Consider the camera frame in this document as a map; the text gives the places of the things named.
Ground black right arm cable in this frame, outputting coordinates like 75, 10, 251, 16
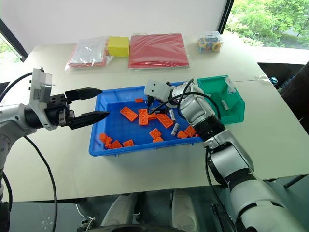
147, 78, 219, 117

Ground black table leg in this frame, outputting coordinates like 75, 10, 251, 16
283, 174, 309, 188

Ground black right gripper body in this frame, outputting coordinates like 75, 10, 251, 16
154, 96, 171, 116

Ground green plastic bin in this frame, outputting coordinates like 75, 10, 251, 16
196, 74, 246, 125

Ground yellow box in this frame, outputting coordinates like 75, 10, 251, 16
107, 36, 130, 58

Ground grey rounded shape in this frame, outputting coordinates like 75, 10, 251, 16
100, 193, 139, 228
170, 189, 199, 232

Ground blue plastic bin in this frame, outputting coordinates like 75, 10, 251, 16
88, 82, 204, 157

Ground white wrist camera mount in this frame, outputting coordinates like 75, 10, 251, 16
28, 68, 57, 131
143, 79, 173, 102

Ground thin white cable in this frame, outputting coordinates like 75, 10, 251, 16
76, 204, 96, 230

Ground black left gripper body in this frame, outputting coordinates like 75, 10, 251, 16
44, 93, 75, 127

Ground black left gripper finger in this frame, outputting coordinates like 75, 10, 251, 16
64, 87, 103, 103
67, 111, 111, 131

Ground clear box of colourful rings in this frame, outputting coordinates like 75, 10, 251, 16
195, 31, 225, 54

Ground white string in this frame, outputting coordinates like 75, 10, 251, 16
230, 75, 272, 85

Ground black window frame bar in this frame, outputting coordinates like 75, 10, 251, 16
0, 17, 28, 63
218, 0, 235, 32

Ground plastic bag with red sheets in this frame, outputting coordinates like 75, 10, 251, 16
64, 36, 114, 72

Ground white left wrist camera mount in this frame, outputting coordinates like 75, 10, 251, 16
28, 68, 57, 131

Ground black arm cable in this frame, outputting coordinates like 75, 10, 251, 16
147, 78, 219, 117
23, 136, 58, 232

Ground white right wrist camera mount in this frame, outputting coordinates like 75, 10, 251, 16
143, 79, 173, 102

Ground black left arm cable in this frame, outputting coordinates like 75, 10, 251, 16
23, 136, 58, 232

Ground red sheets in plastic wrap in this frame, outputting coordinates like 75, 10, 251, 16
127, 32, 191, 71

